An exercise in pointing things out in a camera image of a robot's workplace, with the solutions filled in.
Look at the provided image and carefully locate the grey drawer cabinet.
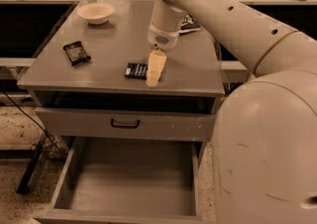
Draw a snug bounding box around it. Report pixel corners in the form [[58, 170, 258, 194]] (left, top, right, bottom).
[[18, 0, 224, 157]]

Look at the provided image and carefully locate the blue chip bag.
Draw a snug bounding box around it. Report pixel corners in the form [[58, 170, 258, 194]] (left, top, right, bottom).
[[179, 15, 201, 35]]

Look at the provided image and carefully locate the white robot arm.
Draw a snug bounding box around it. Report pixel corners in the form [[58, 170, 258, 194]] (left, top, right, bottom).
[[159, 0, 317, 224]]

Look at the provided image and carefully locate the grey open lower drawer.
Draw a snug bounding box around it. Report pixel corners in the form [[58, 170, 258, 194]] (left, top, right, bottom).
[[34, 138, 203, 224]]

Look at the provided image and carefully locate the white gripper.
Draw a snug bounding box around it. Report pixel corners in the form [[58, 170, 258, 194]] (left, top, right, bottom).
[[147, 24, 179, 87]]

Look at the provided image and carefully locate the black power strip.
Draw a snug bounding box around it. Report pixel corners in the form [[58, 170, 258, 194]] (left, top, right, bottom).
[[16, 139, 44, 194]]

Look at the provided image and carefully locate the grey upper drawer black handle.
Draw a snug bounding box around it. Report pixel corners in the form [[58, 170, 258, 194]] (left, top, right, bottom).
[[36, 107, 215, 142]]

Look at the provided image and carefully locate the black snack bar wrapper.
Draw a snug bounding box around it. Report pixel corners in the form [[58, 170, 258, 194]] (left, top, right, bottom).
[[63, 41, 91, 66]]

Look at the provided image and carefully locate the black cable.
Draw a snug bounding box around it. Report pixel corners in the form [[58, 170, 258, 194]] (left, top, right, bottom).
[[1, 90, 67, 157]]

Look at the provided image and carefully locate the blue rxbar blueberry bar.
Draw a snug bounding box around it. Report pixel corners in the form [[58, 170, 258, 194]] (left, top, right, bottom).
[[125, 62, 149, 80]]

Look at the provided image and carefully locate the white bowl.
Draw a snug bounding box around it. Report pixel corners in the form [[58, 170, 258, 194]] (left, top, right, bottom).
[[77, 2, 115, 25]]

